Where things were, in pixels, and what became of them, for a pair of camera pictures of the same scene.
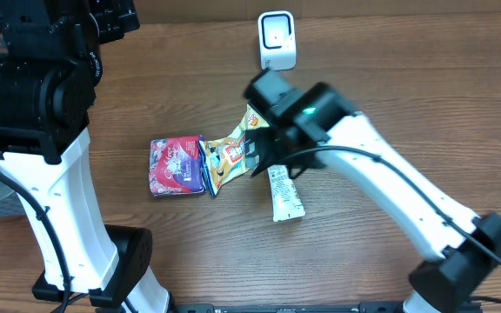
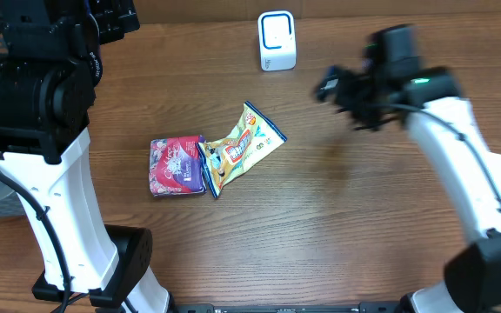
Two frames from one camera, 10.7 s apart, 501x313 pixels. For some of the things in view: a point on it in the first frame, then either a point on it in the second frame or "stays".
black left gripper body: [115, 18] stays
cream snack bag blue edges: [223, 159] stays
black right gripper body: [267, 146] -> [353, 95]
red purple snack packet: [176, 166] stays
